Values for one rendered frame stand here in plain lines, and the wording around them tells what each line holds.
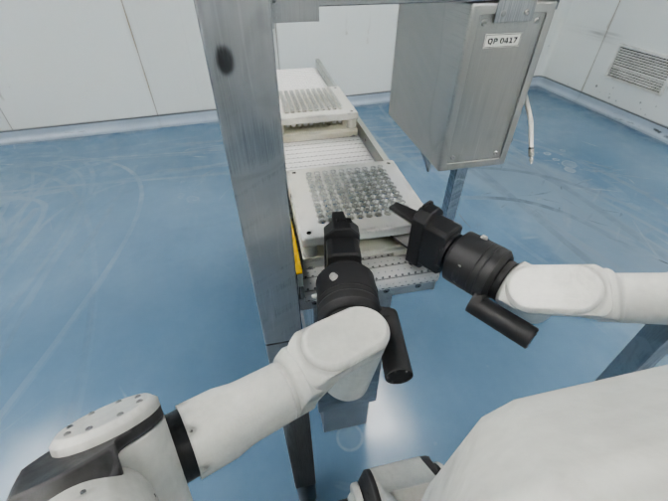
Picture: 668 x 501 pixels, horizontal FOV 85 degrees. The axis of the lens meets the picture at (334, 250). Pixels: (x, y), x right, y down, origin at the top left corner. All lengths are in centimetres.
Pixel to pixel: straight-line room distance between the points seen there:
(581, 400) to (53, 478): 30
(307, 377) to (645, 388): 28
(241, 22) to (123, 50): 353
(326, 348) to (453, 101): 33
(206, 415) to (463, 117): 45
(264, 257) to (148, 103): 356
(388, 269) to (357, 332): 27
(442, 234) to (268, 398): 35
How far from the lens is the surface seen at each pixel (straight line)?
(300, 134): 111
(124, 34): 385
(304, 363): 40
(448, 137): 53
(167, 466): 37
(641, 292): 59
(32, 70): 409
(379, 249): 68
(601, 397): 20
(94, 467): 32
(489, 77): 52
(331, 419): 144
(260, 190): 42
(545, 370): 186
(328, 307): 48
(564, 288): 55
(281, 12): 42
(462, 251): 58
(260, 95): 38
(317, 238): 63
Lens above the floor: 141
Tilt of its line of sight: 41 degrees down
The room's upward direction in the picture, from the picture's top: straight up
